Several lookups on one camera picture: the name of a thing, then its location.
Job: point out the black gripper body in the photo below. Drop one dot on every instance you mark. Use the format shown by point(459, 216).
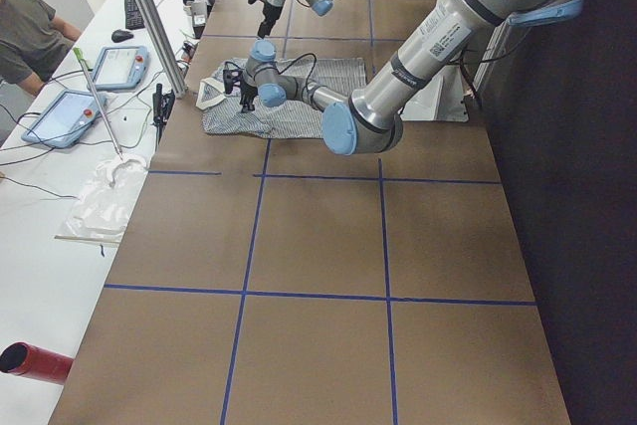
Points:
point(247, 93)
point(269, 13)

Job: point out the navy white striped polo shirt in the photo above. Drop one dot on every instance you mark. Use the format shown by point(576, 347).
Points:
point(222, 114)

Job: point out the upper teach pendant blue grey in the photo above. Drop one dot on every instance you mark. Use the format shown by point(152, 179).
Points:
point(120, 68)

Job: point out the teach pendant blue grey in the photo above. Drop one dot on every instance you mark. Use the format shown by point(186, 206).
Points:
point(120, 68)
point(64, 121)

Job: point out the black keyboard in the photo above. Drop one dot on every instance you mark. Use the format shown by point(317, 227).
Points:
point(133, 18)

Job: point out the black computer mouse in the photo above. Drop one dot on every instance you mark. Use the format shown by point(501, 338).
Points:
point(121, 35)

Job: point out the long metal rod green tip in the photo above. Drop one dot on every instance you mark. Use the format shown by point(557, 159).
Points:
point(92, 89)

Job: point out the clear plastic bag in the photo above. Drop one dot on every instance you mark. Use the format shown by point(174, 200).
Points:
point(106, 201)

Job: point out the lower teach pendant blue grey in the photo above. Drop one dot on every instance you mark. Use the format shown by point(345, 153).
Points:
point(64, 121)

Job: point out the person in grey shirt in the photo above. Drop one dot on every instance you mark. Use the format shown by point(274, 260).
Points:
point(34, 42)

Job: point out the red cylinder bottle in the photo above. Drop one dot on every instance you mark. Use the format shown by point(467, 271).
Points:
point(30, 361)

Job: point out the aluminium frame post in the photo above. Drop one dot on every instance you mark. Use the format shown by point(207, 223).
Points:
point(162, 46)

